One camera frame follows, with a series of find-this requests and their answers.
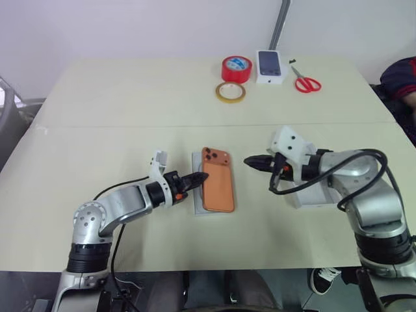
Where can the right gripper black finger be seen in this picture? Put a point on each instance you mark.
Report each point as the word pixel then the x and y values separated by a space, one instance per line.
pixel 260 167
pixel 258 159

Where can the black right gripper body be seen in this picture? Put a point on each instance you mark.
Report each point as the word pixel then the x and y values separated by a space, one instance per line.
pixel 283 172

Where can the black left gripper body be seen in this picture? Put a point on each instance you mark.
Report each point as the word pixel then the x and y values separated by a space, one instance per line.
pixel 177 188

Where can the orange smartphone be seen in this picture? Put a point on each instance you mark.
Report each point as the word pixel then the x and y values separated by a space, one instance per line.
pixel 218 182

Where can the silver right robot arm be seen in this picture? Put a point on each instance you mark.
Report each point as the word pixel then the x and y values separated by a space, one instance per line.
pixel 367 195

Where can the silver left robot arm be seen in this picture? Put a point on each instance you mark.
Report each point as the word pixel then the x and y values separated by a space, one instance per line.
pixel 123 201

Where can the white box with phone print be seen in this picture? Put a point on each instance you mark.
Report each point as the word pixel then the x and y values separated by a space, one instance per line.
pixel 269 66

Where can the yellow clear tape roll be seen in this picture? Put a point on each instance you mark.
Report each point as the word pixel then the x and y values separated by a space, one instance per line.
pixel 219 94

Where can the red tape roll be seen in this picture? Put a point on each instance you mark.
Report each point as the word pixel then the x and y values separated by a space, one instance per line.
pixel 236 71

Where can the dark grey rounded shape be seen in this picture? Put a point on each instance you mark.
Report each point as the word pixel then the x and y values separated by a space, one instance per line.
pixel 250 286

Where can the black white sneaker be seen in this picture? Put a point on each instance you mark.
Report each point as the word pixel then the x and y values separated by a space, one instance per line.
pixel 321 281

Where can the person in dark red jacket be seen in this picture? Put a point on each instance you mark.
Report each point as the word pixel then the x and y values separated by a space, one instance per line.
pixel 398 81

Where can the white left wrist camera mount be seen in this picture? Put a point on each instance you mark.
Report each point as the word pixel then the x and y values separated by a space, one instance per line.
pixel 160 169

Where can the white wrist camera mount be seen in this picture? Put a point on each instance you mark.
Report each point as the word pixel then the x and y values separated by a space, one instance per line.
pixel 160 169
pixel 289 143

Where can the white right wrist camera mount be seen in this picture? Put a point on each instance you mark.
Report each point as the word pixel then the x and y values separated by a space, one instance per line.
pixel 289 143

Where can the dark chair frame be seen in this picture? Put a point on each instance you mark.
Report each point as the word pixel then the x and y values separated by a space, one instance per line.
pixel 9 130

